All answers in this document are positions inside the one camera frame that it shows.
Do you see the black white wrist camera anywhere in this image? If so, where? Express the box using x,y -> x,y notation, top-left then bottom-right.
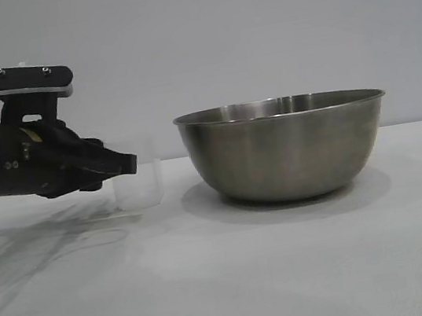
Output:
0,56 -> 77,108

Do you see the stainless steel mixing bowl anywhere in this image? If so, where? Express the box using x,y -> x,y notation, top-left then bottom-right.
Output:
170,81 -> 400,216

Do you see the clear plastic measuring cup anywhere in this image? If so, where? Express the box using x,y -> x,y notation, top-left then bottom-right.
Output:
106,136 -> 168,213

